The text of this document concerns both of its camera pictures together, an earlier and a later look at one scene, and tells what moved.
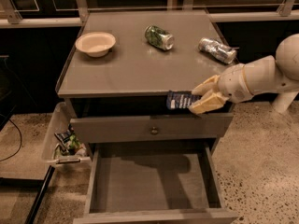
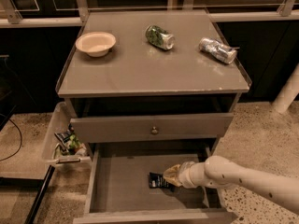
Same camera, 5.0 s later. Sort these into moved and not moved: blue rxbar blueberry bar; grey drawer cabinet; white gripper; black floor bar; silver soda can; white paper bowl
Moved: blue rxbar blueberry bar; white gripper
Not moved: grey drawer cabinet; black floor bar; white paper bowl; silver soda can
